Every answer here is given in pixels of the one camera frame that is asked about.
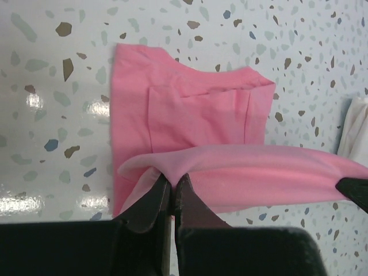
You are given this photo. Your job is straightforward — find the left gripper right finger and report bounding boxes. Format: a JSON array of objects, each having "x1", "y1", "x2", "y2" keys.
[{"x1": 175, "y1": 175, "x2": 327, "y2": 275}]

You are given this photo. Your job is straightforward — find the folded white t shirt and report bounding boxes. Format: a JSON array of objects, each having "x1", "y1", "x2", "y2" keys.
[{"x1": 337, "y1": 97, "x2": 368, "y2": 167}]

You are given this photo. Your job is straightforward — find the pink t shirt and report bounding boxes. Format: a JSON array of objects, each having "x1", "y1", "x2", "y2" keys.
[{"x1": 110, "y1": 44, "x2": 367, "y2": 215}]

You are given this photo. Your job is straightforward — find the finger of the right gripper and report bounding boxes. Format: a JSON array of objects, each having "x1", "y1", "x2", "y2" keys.
[{"x1": 335, "y1": 178, "x2": 368, "y2": 213}]

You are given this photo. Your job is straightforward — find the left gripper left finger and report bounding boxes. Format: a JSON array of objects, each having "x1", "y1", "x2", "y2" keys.
[{"x1": 1, "y1": 175, "x2": 171, "y2": 275}]

